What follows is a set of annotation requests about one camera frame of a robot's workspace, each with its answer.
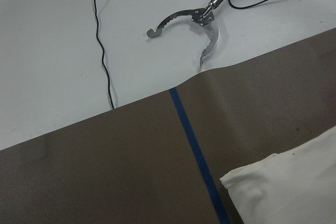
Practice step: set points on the cream long-sleeve cat shirt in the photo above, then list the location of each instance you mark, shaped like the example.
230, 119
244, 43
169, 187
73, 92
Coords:
296, 186

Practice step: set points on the silver reacher grabber tool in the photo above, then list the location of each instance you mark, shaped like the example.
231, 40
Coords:
201, 16

